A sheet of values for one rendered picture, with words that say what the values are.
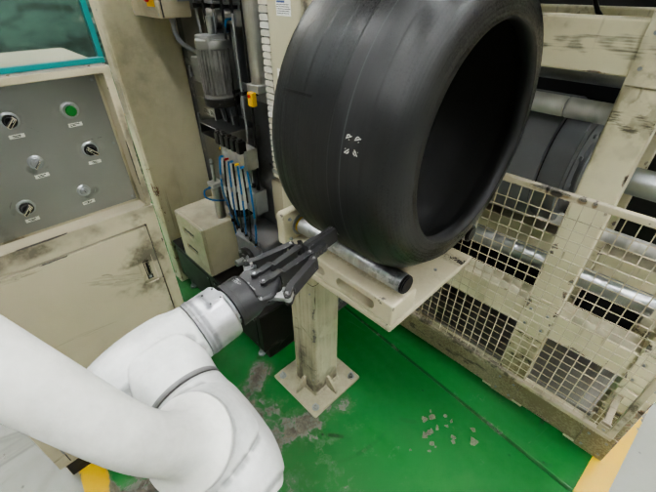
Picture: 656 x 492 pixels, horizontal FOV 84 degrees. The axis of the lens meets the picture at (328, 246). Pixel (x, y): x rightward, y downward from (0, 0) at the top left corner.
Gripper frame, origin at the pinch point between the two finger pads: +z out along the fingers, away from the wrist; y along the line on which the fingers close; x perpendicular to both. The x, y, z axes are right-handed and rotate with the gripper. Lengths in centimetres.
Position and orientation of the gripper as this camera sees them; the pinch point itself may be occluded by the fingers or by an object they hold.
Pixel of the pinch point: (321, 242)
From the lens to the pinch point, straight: 67.5
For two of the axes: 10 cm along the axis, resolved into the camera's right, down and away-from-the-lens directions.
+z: 7.1, -5.1, 4.9
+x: 0.9, 7.5, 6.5
